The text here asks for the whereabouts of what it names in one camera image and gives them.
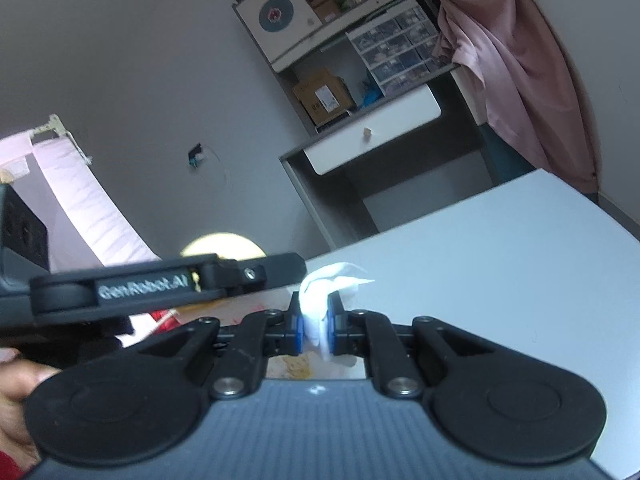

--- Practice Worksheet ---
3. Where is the clear small-drawer organizer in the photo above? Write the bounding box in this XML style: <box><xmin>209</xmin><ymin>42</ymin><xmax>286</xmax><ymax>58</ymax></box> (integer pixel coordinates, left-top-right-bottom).
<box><xmin>345</xmin><ymin>3</ymin><xmax>459</xmax><ymax>97</ymax></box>

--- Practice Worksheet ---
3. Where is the pale yellow round object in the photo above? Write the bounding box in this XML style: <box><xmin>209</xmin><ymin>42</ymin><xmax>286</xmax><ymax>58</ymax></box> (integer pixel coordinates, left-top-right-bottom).
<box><xmin>180</xmin><ymin>232</ymin><xmax>266</xmax><ymax>262</ymax></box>

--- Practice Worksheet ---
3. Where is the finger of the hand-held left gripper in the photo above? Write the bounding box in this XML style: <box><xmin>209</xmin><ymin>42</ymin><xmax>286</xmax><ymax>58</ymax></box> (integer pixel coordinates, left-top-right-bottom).
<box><xmin>216</xmin><ymin>253</ymin><xmax>307</xmax><ymax>299</ymax></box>

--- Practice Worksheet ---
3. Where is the blue item on shelf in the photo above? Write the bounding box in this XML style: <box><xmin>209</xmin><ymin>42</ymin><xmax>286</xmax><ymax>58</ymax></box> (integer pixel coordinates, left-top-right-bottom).
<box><xmin>359</xmin><ymin>80</ymin><xmax>384</xmax><ymax>109</ymax></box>

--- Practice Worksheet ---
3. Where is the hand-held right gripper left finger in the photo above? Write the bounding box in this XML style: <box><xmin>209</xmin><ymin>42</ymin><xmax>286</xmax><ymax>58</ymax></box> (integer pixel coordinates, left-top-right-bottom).
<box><xmin>132</xmin><ymin>292</ymin><xmax>305</xmax><ymax>401</ymax></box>

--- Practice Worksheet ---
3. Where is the white box with round print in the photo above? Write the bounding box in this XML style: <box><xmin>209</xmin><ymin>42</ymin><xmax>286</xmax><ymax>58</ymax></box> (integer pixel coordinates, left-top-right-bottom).
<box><xmin>235</xmin><ymin>0</ymin><xmax>324</xmax><ymax>62</ymax></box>

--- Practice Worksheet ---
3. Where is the large cardboard box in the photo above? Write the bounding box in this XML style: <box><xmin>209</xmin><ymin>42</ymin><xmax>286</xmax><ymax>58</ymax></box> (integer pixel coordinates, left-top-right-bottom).
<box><xmin>292</xmin><ymin>68</ymin><xmax>357</xmax><ymax>127</ymax></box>

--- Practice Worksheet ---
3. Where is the grey shelf unit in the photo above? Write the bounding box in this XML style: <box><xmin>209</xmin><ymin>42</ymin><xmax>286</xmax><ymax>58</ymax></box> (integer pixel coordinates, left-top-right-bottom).
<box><xmin>231</xmin><ymin>0</ymin><xmax>497</xmax><ymax>252</ymax></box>

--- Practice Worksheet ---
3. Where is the white drawer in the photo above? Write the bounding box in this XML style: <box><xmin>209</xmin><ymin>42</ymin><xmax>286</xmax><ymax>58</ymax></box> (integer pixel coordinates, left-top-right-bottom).
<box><xmin>303</xmin><ymin>83</ymin><xmax>442</xmax><ymax>176</ymax></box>

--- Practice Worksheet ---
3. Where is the person's left hand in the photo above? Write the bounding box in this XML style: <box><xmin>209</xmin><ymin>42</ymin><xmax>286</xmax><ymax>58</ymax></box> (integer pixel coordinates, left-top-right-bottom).
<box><xmin>0</xmin><ymin>348</ymin><xmax>62</xmax><ymax>467</ymax></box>

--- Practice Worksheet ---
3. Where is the small cardboard box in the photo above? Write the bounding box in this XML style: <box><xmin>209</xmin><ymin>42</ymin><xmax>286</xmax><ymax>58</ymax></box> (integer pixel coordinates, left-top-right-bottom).
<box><xmin>310</xmin><ymin>0</ymin><xmax>342</xmax><ymax>24</ymax></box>

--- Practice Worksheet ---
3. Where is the pink curtain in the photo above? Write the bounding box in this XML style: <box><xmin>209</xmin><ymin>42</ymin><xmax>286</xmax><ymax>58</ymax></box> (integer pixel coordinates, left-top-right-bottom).
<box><xmin>429</xmin><ymin>0</ymin><xmax>599</xmax><ymax>194</ymax></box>

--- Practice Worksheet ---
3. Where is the white metal bracket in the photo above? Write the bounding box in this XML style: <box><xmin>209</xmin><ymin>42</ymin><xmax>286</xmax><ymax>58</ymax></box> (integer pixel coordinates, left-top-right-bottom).
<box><xmin>31</xmin><ymin>114</ymin><xmax>94</xmax><ymax>164</ymax></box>

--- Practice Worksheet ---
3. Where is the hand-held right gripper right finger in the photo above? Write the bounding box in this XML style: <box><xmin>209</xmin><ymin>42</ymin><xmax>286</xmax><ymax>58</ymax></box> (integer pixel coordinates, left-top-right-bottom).
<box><xmin>326</xmin><ymin>292</ymin><xmax>502</xmax><ymax>401</ymax></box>

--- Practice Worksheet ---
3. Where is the white tissue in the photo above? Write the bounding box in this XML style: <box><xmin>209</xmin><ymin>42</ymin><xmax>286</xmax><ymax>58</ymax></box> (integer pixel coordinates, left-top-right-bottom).
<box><xmin>298</xmin><ymin>261</ymin><xmax>376</xmax><ymax>362</ymax></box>

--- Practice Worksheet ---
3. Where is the person's left forearm red sleeve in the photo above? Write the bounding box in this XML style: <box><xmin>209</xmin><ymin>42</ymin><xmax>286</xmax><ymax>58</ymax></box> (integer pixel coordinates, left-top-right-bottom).
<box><xmin>0</xmin><ymin>451</ymin><xmax>38</xmax><ymax>480</ymax></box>

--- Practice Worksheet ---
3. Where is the red packet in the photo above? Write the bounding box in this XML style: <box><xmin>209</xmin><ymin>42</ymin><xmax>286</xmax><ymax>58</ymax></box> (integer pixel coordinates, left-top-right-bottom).
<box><xmin>149</xmin><ymin>309</ymin><xmax>178</xmax><ymax>335</ymax></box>

